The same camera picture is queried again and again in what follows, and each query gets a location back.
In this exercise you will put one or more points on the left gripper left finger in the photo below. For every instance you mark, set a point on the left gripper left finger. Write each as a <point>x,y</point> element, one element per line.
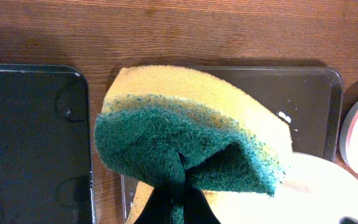
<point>159,207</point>

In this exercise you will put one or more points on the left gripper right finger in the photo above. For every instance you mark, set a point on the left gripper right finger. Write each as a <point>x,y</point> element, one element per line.
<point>196,208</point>

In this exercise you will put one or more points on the green and yellow sponge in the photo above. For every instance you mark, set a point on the green and yellow sponge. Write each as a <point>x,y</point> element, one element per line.
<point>179,129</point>

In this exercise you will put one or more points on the black rectangular sponge tray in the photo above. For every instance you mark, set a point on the black rectangular sponge tray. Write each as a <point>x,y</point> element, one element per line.
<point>45,149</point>

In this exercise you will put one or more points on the dark brown serving tray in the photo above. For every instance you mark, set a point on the dark brown serving tray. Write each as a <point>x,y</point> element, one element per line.
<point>308,98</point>

